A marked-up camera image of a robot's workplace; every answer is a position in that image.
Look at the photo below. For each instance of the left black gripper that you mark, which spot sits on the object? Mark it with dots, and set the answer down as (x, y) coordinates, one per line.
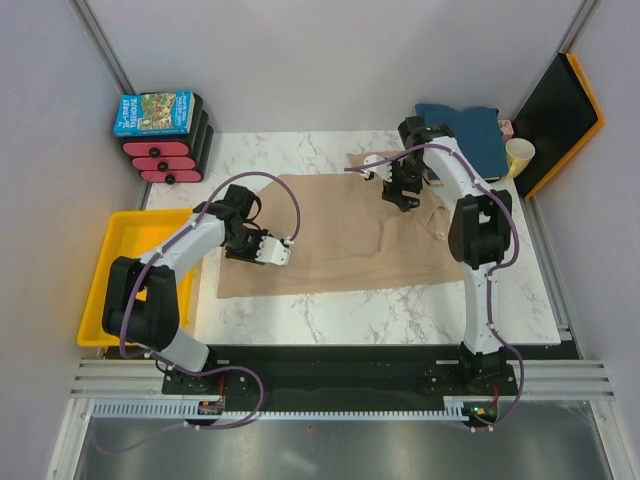
(250, 257)

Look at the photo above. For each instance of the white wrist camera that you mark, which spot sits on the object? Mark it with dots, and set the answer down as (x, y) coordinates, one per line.
(273, 251)
(376, 165)

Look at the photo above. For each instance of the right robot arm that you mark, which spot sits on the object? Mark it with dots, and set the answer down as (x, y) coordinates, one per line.
(479, 233)

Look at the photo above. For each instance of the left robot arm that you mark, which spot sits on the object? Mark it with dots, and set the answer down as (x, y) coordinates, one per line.
(141, 304)

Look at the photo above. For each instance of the black orange tray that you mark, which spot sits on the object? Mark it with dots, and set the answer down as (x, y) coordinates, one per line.
(559, 117)

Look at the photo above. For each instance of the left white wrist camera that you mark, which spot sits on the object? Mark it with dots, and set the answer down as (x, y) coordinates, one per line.
(273, 251)

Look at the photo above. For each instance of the aluminium frame rail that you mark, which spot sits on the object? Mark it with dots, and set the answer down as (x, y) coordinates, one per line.
(119, 379)

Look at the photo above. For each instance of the black pink drawer unit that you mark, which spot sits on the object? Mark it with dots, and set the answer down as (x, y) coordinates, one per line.
(172, 159)

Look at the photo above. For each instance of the folded blue t-shirt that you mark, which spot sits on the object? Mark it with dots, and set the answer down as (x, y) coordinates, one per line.
(477, 132)

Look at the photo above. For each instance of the yellow mug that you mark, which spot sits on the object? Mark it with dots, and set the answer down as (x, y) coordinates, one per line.
(519, 152)

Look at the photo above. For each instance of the blue treehouse book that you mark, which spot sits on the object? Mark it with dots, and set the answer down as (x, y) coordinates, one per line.
(156, 113)

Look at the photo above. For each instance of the white cable duct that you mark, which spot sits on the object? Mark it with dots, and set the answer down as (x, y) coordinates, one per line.
(192, 409)

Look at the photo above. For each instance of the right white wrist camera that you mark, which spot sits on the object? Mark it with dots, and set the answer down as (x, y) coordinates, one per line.
(376, 165)

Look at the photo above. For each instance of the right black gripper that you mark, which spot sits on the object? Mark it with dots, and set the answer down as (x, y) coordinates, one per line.
(393, 191)

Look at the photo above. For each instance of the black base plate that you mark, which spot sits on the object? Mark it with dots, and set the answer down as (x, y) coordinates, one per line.
(336, 377)

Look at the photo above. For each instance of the pink box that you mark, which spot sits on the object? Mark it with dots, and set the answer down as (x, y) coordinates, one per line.
(506, 128)

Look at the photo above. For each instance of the beige t-shirt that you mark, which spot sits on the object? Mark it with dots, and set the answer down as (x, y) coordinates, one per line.
(349, 239)

